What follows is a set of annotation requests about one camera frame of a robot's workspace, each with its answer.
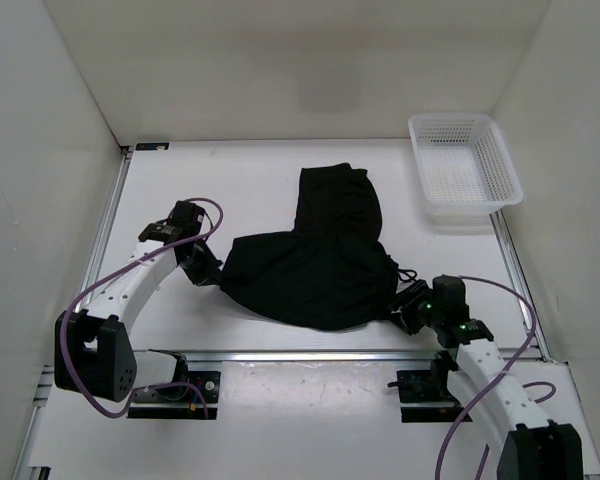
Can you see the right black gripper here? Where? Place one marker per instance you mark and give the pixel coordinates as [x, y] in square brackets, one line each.
[417, 291]

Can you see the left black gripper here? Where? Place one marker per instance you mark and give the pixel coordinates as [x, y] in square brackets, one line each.
[210, 274]

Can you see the black shorts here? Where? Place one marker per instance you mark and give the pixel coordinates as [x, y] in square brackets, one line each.
[330, 272]

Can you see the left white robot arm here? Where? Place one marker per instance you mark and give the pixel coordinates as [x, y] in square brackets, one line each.
[97, 336]

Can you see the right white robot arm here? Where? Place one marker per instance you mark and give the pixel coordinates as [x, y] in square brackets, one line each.
[470, 370]

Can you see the white perforated plastic basket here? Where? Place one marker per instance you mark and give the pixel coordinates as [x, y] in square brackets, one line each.
[464, 165]

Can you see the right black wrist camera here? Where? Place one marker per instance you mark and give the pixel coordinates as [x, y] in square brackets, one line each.
[449, 296]

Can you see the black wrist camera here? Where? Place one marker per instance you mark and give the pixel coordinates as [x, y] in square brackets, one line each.
[449, 296]
[188, 216]

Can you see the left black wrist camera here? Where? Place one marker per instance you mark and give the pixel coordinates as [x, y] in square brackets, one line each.
[188, 216]

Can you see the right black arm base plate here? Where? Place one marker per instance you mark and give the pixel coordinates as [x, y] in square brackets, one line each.
[422, 400]

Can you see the aluminium front rail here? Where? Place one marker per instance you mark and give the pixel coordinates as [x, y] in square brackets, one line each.
[268, 356]

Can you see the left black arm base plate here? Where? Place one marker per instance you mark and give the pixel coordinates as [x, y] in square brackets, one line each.
[172, 388]

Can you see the black corner bracket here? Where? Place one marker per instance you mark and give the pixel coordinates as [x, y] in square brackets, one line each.
[152, 146]

